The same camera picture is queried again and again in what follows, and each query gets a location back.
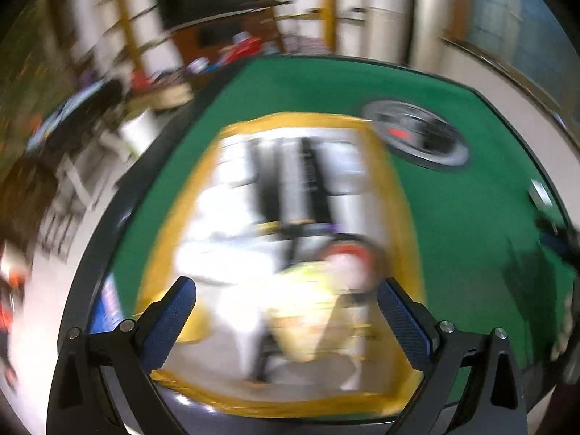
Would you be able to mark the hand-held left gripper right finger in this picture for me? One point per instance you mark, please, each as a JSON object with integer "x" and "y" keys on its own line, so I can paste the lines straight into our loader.
{"x": 405, "y": 326}

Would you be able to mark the white power adapter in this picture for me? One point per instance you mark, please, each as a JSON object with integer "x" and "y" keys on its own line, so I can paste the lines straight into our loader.
{"x": 540, "y": 192}

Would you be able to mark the white round stool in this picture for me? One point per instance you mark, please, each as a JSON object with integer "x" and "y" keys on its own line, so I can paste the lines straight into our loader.
{"x": 138, "y": 133}

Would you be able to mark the white tray with yellow rim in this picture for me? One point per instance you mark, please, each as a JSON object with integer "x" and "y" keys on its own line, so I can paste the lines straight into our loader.
{"x": 398, "y": 199}

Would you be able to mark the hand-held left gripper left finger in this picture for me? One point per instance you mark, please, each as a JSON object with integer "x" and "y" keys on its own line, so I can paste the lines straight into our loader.
{"x": 167, "y": 321}

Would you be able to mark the black marker with purple tips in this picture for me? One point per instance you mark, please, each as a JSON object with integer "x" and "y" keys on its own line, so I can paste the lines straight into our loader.
{"x": 317, "y": 229}

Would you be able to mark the person's right hand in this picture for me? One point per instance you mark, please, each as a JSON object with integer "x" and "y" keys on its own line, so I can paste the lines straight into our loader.
{"x": 562, "y": 326}

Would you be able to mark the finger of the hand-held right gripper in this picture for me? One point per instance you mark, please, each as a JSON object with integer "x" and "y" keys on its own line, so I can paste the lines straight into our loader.
{"x": 562, "y": 244}

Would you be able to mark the round grey control panel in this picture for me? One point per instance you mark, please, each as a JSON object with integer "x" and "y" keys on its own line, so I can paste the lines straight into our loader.
{"x": 426, "y": 145}

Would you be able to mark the black marker with beige bands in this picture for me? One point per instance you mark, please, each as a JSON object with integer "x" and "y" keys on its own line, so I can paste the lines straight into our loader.
{"x": 265, "y": 176}

